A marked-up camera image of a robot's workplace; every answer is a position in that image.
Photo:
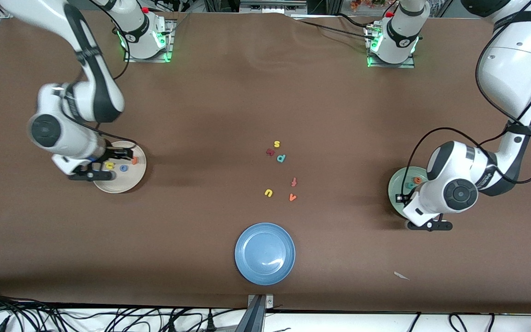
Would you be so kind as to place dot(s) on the silver metal bracket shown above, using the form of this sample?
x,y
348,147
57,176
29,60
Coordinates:
x,y
270,7

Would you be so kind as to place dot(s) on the black power plug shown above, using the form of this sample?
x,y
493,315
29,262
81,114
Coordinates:
x,y
171,325
210,323

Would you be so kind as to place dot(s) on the white paper scrap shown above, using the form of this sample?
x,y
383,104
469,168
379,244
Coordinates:
x,y
401,275

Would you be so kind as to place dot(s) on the beige brown plate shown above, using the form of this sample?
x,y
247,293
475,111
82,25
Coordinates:
x,y
127,182

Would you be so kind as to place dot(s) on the teal foam letter p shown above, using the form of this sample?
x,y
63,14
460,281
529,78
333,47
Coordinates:
x,y
281,158

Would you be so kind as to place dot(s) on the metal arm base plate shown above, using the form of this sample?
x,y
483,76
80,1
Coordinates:
x,y
408,65
169,41

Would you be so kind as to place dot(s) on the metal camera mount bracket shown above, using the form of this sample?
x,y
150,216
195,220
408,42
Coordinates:
x,y
258,313

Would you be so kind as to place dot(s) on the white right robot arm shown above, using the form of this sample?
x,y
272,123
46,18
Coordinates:
x,y
76,138

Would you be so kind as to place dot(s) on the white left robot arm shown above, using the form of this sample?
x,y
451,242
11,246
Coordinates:
x,y
514,64

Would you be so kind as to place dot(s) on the brown table cover sheet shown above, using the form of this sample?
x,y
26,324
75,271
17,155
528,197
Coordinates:
x,y
247,92

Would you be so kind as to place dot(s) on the orange flowers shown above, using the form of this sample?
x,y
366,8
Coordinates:
x,y
367,3

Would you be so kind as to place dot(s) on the green plate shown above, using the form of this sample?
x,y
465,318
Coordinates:
x,y
408,175

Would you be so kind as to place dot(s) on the blue plate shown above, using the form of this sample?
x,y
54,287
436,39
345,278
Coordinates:
x,y
265,253

